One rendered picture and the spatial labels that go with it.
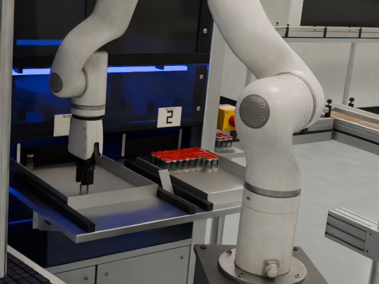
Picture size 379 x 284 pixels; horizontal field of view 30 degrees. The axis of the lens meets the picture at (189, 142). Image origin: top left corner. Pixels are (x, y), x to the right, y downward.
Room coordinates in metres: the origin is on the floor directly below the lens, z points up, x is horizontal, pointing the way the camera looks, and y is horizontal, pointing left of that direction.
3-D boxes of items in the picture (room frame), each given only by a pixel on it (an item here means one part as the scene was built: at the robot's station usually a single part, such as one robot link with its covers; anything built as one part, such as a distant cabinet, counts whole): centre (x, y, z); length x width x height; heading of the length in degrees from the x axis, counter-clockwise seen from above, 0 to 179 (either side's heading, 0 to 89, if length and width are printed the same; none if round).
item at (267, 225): (1.41, -0.18, 0.95); 0.19 x 0.19 x 0.18
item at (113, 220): (1.85, 0.10, 0.87); 0.70 x 0.48 x 0.02; 128
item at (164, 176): (1.75, 0.02, 0.91); 0.14 x 0.03 x 0.06; 39
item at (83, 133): (1.69, 0.26, 1.05); 0.10 x 0.08 x 0.11; 38
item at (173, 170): (1.99, 0.00, 0.90); 0.18 x 0.02 x 0.05; 128
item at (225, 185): (1.92, -0.06, 0.90); 0.34 x 0.26 x 0.04; 38
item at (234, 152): (2.30, -0.10, 0.87); 0.14 x 0.13 x 0.02; 38
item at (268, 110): (1.38, -0.16, 1.16); 0.19 x 0.12 x 0.24; 147
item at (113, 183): (1.80, 0.28, 0.90); 0.34 x 0.26 x 0.04; 38
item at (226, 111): (2.26, -0.11, 0.99); 0.08 x 0.07 x 0.07; 38
